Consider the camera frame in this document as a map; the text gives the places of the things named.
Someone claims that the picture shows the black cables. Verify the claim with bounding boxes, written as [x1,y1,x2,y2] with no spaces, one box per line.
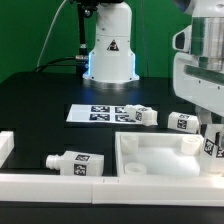
[33,3,90,74]

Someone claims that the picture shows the grey cable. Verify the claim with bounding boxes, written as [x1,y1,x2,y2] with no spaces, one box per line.
[35,0,69,69]

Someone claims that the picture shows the white left fence block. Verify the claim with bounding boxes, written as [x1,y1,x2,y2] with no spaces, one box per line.
[0,131,14,168]

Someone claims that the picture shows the white front fence rail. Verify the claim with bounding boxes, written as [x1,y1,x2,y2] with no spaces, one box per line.
[0,174,224,207]

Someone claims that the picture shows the white marker sheet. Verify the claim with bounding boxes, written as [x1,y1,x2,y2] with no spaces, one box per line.
[66,104,135,124]

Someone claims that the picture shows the white square table top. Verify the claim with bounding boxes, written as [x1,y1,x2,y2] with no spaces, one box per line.
[114,131,221,178]

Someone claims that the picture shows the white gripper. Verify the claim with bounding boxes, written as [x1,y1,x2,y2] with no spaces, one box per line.
[173,52,224,136]

